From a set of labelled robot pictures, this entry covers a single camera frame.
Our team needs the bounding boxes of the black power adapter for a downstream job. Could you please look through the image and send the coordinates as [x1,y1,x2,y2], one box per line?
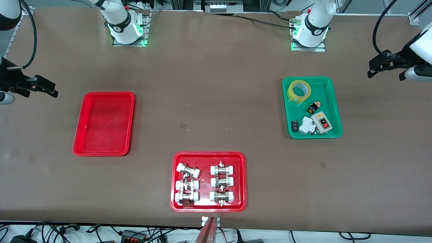
[9,234,37,243]

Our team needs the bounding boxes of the black plug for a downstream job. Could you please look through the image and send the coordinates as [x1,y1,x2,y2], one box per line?
[236,229,264,243]

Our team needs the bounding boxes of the red tray with fittings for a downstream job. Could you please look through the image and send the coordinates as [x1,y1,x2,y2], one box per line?
[170,151,247,213]

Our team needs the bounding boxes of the red metal clamp bar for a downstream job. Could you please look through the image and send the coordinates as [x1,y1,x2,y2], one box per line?
[194,217,218,243]

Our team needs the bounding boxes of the grey white power strip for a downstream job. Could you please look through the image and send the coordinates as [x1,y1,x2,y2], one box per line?
[202,0,244,14]

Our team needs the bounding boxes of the yellow tape roll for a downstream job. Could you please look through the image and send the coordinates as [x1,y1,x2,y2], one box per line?
[287,80,312,104]

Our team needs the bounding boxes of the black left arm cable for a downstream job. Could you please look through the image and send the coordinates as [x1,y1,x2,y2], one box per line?
[372,0,399,62]

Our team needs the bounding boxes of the metal white pipe fitting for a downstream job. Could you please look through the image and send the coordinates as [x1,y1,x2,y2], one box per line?
[210,161,235,176]
[211,176,235,189]
[177,163,201,179]
[174,191,199,206]
[210,190,235,207]
[175,179,199,192]

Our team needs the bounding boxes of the white circuit breaker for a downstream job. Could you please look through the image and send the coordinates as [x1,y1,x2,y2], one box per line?
[298,116,317,136]

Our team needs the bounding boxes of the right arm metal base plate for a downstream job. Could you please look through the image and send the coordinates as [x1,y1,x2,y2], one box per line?
[112,10,151,47]

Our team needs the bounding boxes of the empty red plastic tray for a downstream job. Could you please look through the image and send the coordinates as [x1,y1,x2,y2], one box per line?
[73,91,135,157]

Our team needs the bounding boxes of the black cable on table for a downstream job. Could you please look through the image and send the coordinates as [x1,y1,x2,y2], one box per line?
[232,10,304,30]

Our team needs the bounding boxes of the green plastic tray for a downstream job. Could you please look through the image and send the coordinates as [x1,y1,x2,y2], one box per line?
[282,76,343,139]

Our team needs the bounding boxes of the white red-black switch box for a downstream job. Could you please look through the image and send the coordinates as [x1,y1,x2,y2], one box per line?
[310,111,333,135]

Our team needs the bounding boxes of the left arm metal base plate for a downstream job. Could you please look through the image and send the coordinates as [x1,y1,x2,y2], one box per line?
[291,16,327,52]

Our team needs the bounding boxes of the black floor cable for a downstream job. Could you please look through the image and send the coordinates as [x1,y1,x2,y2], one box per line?
[339,231,372,241]

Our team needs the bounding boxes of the black orange connector box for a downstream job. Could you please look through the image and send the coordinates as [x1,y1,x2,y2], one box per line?
[120,229,148,242]

